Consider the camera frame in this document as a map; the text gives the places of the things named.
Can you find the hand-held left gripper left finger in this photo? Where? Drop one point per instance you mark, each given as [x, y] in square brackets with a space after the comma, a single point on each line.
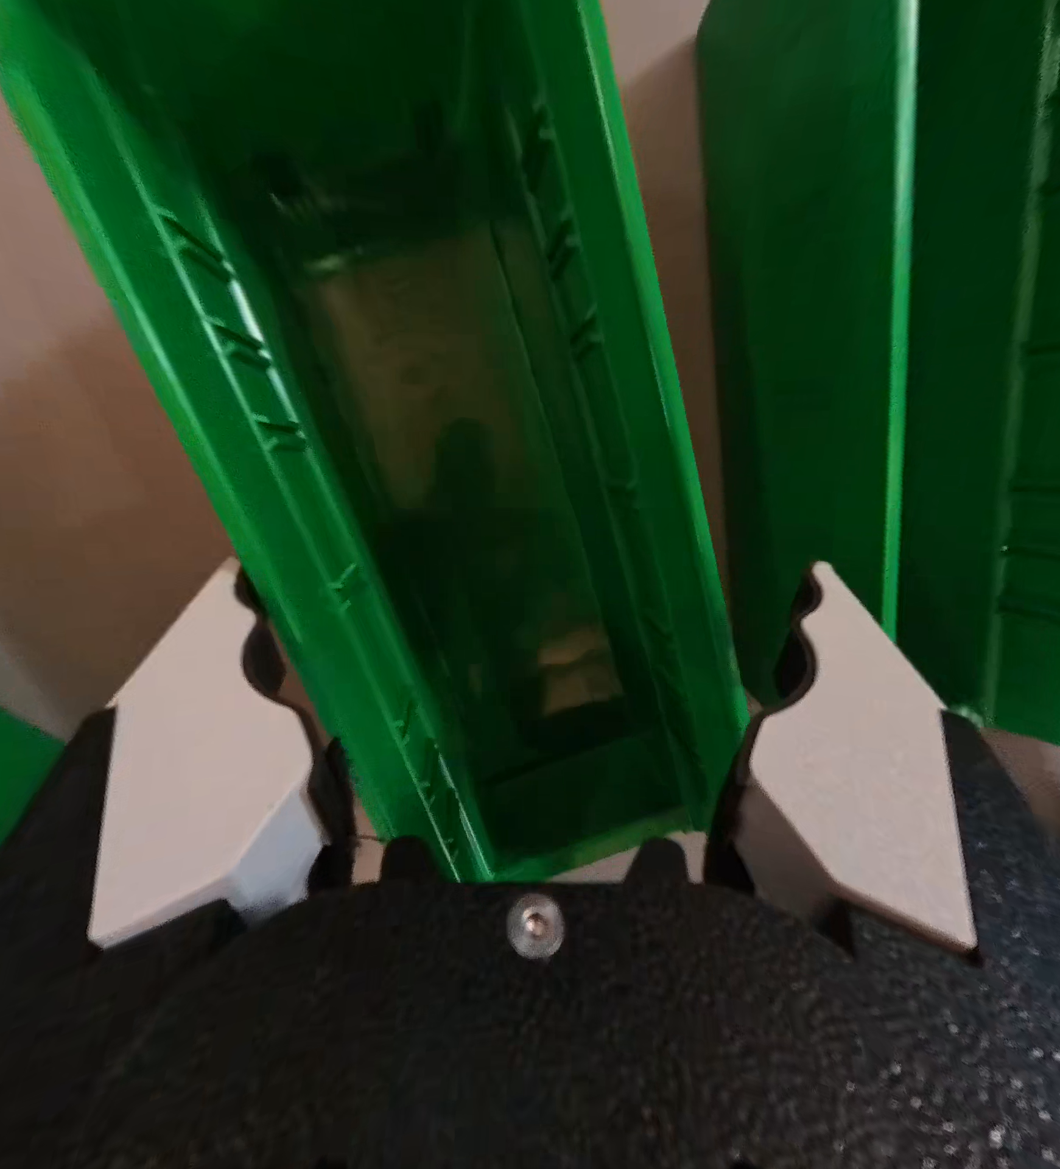
[183, 775]

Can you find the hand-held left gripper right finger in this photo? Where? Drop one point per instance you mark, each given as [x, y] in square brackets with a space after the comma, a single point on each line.
[858, 803]

